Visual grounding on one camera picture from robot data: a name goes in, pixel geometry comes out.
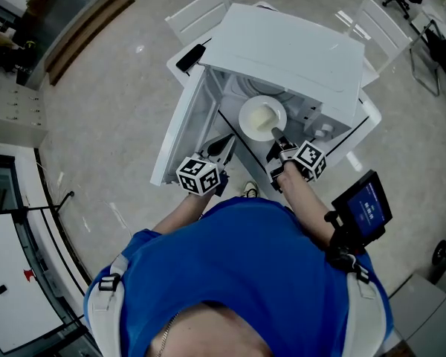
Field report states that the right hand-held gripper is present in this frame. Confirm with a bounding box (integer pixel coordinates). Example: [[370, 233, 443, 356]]
[[265, 126, 327, 193]]

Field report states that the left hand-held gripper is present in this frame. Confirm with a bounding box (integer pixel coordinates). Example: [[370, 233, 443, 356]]
[[175, 133, 237, 197]]

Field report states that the white round plate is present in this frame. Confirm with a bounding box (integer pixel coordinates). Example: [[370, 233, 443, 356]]
[[238, 94, 288, 143]]

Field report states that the white microwave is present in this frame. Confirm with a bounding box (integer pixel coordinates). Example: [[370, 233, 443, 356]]
[[150, 1, 366, 187]]

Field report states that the person's left forearm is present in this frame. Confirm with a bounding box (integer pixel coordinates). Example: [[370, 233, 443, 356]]
[[151, 190, 211, 236]]

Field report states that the person's right forearm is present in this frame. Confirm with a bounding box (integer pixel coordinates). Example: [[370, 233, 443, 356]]
[[277, 161, 337, 252]]

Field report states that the white table with black lines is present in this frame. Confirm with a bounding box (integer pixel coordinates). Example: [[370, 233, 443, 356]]
[[166, 0, 383, 200]]

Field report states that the person's white shoe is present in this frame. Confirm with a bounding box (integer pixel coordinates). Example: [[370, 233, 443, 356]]
[[242, 180, 260, 199]]

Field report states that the smartphone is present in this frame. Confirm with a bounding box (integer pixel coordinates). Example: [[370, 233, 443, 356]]
[[175, 43, 207, 73]]

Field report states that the black tablet with blue screen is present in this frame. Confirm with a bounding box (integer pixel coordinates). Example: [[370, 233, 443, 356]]
[[330, 169, 394, 239]]

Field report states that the person's blue shirt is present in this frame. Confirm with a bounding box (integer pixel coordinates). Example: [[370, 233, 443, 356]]
[[83, 196, 395, 357]]

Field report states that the white slatted chair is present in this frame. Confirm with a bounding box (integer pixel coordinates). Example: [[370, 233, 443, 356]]
[[343, 0, 413, 89], [164, 0, 232, 46]]

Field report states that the black whiteboard stand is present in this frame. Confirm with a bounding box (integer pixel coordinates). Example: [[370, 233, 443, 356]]
[[0, 190, 76, 219]]

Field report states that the wooden step platform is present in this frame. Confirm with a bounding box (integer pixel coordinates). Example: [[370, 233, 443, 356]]
[[43, 0, 137, 87]]

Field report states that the person's bare neck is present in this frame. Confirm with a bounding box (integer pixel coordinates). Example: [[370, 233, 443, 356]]
[[146, 302, 272, 357]]

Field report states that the black wheel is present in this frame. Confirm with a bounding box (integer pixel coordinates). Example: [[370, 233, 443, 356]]
[[430, 238, 446, 267]]

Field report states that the grey locker cabinet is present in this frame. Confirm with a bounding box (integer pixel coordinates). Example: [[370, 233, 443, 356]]
[[0, 63, 49, 149]]

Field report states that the dark glass window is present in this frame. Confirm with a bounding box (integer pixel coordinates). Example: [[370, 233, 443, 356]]
[[0, 154, 27, 215]]

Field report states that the coat rack with clothes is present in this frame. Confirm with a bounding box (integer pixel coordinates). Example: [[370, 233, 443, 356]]
[[0, 28, 38, 85]]

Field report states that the whiteboard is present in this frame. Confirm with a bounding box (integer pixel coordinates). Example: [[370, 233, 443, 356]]
[[0, 212, 66, 355]]

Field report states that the metal frame chair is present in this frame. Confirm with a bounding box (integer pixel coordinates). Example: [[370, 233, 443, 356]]
[[408, 19, 446, 98]]

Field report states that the white shoulder strap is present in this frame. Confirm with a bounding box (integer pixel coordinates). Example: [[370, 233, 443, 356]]
[[85, 253, 129, 357], [347, 269, 390, 357]]

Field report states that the chain necklace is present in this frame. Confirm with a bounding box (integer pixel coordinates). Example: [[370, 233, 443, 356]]
[[158, 310, 181, 357]]

